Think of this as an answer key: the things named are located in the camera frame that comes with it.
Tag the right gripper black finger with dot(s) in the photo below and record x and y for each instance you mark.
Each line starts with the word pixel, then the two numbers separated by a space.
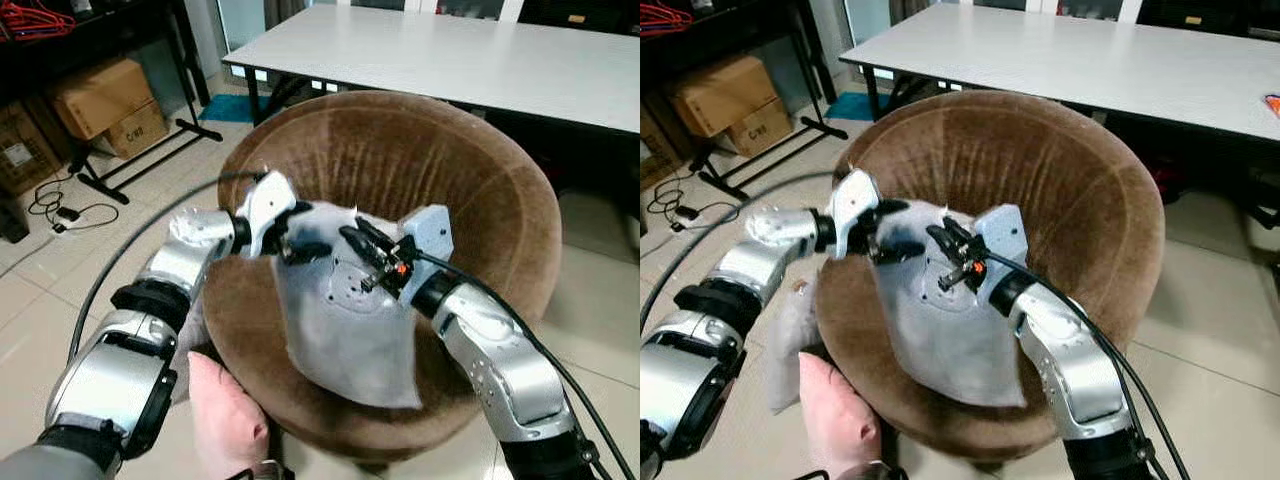
pixel 958 228
pixel 378 232
pixel 945 245
pixel 360 245

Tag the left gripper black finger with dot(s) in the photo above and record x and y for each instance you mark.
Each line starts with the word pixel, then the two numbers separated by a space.
pixel 305 252
pixel 895 255

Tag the grey pillow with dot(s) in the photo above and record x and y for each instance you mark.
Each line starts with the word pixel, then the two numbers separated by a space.
pixel 950 330
pixel 350 330

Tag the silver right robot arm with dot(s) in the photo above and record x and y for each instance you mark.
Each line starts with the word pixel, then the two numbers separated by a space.
pixel 500 370
pixel 1070 370

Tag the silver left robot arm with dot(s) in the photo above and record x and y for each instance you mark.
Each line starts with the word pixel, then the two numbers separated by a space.
pixel 720 380
pixel 110 380

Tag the round brown plush sofa chair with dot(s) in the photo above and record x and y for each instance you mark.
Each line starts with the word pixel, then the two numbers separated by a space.
pixel 1060 170
pixel 450 180

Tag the teal floor mat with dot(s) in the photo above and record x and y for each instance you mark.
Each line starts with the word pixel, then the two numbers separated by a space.
pixel 225 108
pixel 850 105

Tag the grey furry cloth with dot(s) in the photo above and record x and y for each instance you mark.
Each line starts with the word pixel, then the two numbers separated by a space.
pixel 190 340
pixel 790 340

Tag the small printed cardboard box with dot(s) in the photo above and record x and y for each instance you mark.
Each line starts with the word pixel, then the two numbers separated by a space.
pixel 140 130
pixel 758 128

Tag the long white table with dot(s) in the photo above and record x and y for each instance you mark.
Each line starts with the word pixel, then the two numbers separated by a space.
pixel 1050 60
pixel 450 60

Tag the large plain cardboard box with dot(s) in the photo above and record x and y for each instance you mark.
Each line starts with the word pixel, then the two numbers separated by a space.
pixel 720 95
pixel 100 95

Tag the black metal rack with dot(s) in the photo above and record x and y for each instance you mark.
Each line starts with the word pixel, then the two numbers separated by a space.
pixel 770 40
pixel 150 40

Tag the dark brown labelled box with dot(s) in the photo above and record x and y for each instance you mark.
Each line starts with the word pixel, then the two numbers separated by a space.
pixel 650 150
pixel 25 150

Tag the red clothes hangers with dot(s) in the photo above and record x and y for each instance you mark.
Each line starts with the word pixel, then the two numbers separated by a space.
pixel 665 15
pixel 35 20

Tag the small orange item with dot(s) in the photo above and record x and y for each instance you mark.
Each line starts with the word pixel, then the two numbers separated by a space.
pixel 1272 103

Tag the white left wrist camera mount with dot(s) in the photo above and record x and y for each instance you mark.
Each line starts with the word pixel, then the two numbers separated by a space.
pixel 855 200
pixel 262 205

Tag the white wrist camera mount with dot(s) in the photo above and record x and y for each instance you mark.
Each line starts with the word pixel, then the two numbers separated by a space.
pixel 262 205
pixel 1005 235
pixel 430 240
pixel 855 200

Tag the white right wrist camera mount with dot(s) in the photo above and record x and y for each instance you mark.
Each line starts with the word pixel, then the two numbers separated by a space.
pixel 430 240
pixel 1005 235

